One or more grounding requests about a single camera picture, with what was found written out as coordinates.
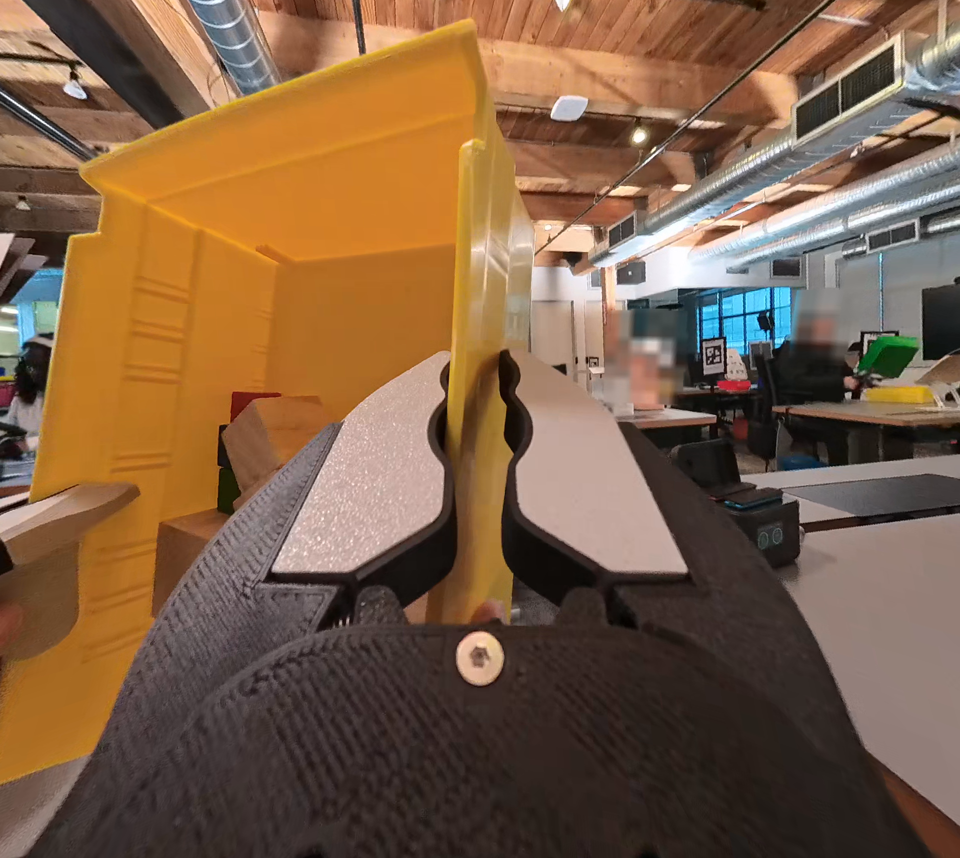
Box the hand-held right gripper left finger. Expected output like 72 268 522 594
268 350 459 608

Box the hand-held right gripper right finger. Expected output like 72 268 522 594
497 347 691 608

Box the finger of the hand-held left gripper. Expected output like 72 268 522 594
0 483 141 660

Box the large plain wooden cube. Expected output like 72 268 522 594
221 395 336 499

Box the red wooden cube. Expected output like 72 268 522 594
228 391 283 424

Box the green plastic box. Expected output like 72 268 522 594
857 335 921 377

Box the black office chair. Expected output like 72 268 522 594
669 437 742 493

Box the black power station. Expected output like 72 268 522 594
718 494 802 569

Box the blue paned window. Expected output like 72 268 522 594
696 286 794 358

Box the black desk mat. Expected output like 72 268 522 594
778 473 960 519

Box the wooden desk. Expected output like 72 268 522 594
771 399 960 467

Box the pale laptop stand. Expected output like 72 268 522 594
913 354 960 411

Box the black monitor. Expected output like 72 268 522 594
921 283 960 362

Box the thin black ceiling conduit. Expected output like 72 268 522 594
534 0 955 253

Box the long spiral metal duct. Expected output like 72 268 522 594
688 142 960 268

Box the metal duct with vent grilles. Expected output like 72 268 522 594
588 29 960 270

